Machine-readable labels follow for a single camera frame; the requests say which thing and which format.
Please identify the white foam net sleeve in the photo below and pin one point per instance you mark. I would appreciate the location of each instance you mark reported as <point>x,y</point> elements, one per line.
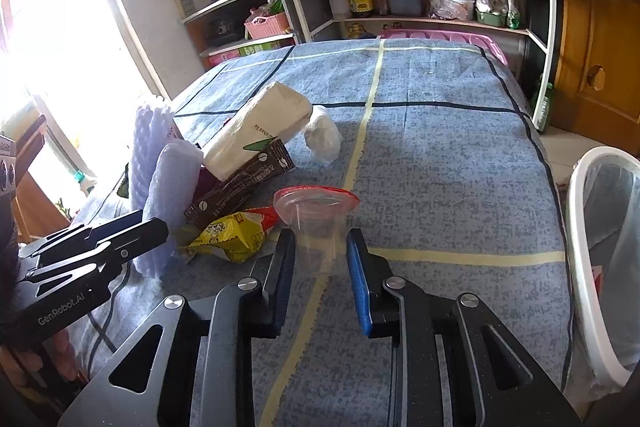
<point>167,202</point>
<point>150,132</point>

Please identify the pink lidded storage box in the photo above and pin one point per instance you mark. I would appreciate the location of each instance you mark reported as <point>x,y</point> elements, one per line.
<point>445,39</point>

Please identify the clear plastic cup red rim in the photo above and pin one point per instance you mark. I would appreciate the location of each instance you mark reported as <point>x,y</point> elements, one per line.
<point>312,227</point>

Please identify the white plastic tub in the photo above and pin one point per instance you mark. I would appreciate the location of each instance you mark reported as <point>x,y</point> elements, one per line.
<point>461,6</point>

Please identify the green printed carton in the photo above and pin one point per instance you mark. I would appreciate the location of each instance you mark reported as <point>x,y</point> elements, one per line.
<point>260,48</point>

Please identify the pink plastic basket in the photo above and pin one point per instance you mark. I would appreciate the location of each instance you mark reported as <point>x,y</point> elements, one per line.
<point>267,26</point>

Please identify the green standing pouch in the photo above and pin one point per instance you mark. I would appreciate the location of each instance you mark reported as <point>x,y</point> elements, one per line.
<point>514,14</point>

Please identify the wooden door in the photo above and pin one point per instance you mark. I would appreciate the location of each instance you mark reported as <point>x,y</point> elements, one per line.
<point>600,32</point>

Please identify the crumpled white tissue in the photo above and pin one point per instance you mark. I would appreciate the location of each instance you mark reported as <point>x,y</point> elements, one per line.
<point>322,137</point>

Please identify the blue plaid blanket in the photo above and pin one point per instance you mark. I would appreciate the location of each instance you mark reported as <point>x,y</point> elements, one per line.
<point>430,167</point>

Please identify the person's left hand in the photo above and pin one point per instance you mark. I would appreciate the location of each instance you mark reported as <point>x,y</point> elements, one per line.
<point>47,364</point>

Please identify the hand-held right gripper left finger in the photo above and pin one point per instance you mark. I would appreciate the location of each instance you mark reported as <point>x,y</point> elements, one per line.
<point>282,279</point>

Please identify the green plastic bottle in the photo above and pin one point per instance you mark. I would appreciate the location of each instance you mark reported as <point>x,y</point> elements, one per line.
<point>544,107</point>

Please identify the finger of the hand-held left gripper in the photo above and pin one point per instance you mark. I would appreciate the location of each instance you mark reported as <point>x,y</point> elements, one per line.
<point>145,237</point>
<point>117,224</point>

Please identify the clear bin liner bag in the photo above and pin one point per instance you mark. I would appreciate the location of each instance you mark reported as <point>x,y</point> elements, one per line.
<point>622,227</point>

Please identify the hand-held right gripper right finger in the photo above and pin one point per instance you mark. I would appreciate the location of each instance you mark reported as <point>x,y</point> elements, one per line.
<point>357,289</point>

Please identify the white round bin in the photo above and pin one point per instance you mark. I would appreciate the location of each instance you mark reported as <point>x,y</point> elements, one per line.
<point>580,257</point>

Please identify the crumpled clear plastic bag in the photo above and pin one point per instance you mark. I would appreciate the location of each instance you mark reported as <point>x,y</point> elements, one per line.
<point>440,9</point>

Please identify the white tissue pack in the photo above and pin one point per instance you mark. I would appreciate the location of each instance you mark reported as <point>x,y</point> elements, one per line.
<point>255,127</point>

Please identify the yellow snack packet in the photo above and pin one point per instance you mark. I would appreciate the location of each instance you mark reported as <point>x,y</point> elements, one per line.
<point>230,234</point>

